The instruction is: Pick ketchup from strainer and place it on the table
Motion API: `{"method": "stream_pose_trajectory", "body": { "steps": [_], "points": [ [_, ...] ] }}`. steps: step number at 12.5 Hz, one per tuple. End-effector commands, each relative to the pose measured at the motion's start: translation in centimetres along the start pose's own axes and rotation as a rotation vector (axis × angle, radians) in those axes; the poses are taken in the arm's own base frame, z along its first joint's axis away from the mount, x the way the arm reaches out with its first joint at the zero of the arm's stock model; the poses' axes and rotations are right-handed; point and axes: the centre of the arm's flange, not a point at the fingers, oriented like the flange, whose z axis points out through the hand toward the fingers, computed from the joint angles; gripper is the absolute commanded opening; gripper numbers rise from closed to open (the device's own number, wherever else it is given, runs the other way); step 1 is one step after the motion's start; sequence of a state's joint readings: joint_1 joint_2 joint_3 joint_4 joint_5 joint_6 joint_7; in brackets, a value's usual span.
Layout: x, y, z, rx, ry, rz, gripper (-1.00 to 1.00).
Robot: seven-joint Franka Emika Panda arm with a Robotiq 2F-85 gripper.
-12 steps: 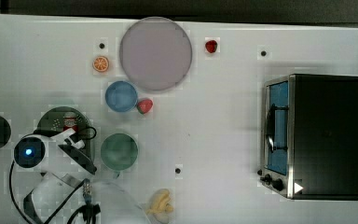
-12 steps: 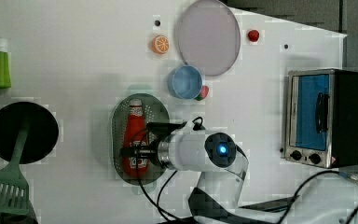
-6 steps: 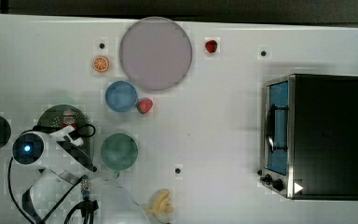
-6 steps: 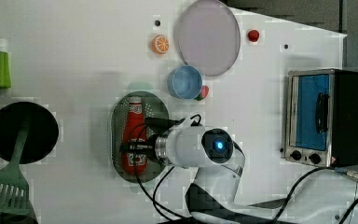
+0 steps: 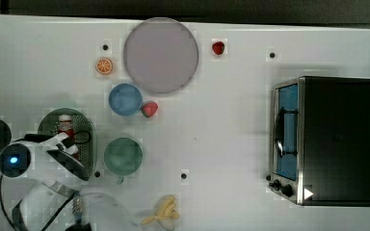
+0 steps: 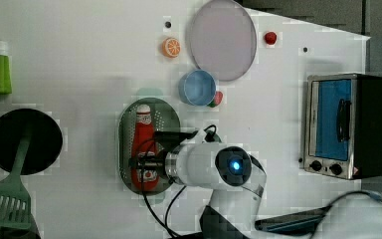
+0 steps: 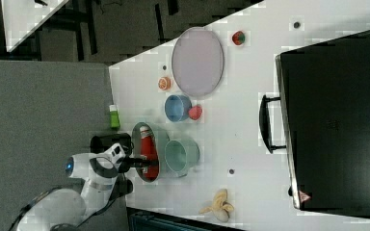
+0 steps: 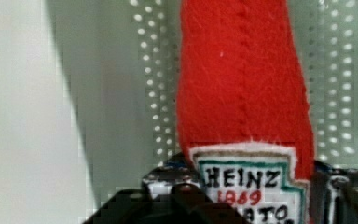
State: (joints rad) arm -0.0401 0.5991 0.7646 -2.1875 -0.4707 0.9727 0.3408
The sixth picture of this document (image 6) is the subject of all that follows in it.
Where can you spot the pale green bowl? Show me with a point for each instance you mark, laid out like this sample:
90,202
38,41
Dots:
149,93

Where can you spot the silver toaster oven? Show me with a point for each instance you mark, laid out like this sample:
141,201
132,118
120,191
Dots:
343,126

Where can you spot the toy orange slice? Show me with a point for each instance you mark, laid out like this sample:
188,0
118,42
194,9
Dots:
171,47

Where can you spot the blue plastic cup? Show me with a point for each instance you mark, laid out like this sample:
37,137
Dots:
197,88

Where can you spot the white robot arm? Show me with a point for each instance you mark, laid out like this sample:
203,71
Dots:
237,181

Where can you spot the green slotted spatula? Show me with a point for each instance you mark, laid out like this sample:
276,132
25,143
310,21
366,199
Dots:
15,200

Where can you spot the black round pan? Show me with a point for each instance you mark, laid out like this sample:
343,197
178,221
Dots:
45,146

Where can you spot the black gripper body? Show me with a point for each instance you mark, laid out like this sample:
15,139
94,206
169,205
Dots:
168,140

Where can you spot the grey oval strainer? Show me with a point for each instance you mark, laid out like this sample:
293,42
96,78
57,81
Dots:
164,118

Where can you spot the lilac round plate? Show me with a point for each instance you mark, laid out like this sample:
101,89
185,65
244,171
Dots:
223,39

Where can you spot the green squeeze bottle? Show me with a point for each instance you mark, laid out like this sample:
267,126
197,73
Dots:
0,71

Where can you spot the plush red ketchup bottle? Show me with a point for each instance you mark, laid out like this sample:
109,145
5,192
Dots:
143,145

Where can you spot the toy strawberry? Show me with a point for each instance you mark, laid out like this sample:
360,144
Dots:
217,99

